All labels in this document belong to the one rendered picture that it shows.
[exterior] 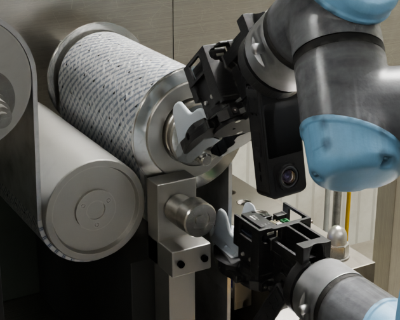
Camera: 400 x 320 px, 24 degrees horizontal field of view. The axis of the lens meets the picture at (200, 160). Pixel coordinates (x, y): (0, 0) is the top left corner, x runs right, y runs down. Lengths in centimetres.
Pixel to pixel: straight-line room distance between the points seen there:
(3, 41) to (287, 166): 31
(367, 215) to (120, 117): 263
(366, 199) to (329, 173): 290
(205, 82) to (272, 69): 13
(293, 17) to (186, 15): 64
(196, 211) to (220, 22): 51
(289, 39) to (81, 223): 36
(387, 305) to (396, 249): 116
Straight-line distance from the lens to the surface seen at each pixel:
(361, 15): 74
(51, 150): 106
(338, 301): 93
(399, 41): 166
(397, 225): 204
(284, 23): 78
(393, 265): 208
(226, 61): 91
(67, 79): 121
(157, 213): 103
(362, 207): 361
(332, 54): 73
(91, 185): 102
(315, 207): 348
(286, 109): 89
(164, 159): 104
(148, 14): 137
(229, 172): 111
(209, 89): 92
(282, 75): 82
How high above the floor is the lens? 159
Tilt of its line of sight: 21 degrees down
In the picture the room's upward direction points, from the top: straight up
